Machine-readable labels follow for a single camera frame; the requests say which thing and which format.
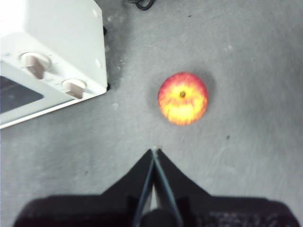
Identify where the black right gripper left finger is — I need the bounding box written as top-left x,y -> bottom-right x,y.
13,148 -> 156,227

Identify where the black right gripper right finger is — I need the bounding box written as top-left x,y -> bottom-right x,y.
155,148 -> 300,227

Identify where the red yellow apple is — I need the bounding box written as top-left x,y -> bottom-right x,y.
158,72 -> 209,126

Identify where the oven door with glass window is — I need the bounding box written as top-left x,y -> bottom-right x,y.
0,62 -> 76,130

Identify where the small beige oven knob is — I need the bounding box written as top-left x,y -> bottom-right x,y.
61,78 -> 88,99

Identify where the large beige oven knob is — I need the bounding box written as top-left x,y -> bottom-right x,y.
18,50 -> 53,80

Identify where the cream toaster oven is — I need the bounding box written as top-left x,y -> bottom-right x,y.
0,0 -> 112,130

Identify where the black oven power cable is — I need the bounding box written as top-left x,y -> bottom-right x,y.
125,0 -> 157,11

